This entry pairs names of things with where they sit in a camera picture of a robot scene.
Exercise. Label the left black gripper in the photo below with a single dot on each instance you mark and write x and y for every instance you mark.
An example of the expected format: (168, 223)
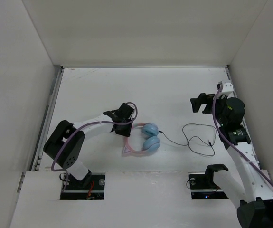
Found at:
(125, 132)

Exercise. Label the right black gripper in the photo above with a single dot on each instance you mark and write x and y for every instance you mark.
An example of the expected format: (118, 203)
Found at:
(203, 98)

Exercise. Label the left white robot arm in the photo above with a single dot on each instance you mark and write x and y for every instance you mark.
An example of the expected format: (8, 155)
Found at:
(66, 141)

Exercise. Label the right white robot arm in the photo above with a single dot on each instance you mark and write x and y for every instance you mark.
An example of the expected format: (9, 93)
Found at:
(253, 197)

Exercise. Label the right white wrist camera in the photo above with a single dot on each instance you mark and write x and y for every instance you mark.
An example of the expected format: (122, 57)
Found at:
(225, 87)

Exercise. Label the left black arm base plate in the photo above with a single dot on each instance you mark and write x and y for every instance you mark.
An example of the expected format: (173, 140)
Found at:
(92, 188)

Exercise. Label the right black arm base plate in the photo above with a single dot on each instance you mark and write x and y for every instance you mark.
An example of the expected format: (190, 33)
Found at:
(202, 189)

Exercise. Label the left metal table rail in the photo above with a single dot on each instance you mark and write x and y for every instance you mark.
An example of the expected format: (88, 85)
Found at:
(46, 121)

